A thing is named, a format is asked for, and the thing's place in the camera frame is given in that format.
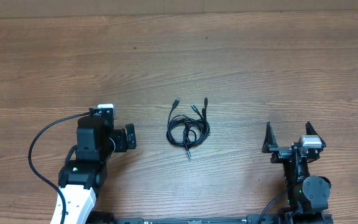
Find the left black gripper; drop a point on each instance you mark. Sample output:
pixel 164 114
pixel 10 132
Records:
pixel 120 143

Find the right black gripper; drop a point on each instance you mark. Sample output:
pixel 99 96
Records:
pixel 270 142

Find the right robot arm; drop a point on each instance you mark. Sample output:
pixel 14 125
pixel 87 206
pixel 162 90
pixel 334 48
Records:
pixel 306 196

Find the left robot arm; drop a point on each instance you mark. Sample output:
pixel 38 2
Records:
pixel 85 169

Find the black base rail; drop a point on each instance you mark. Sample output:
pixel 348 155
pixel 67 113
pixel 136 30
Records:
pixel 109 218

